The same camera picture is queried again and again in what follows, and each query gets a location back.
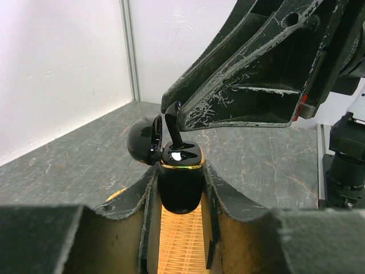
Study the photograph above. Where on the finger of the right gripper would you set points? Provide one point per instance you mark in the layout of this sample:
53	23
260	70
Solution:
243	22

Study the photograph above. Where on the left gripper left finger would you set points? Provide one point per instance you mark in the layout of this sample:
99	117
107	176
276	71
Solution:
119	236

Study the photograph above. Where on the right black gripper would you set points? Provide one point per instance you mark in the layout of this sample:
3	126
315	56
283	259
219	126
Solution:
303	51

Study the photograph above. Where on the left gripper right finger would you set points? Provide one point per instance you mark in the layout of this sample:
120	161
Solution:
242	236

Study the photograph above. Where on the black earbud charging case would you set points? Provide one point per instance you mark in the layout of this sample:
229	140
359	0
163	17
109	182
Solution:
180	176

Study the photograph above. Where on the black earbud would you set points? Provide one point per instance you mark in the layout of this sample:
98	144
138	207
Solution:
171	114

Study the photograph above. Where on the orange bowl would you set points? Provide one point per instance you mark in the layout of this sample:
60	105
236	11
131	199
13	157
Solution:
115	194

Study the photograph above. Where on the woven bamboo tray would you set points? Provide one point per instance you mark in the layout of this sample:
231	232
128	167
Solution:
181	248

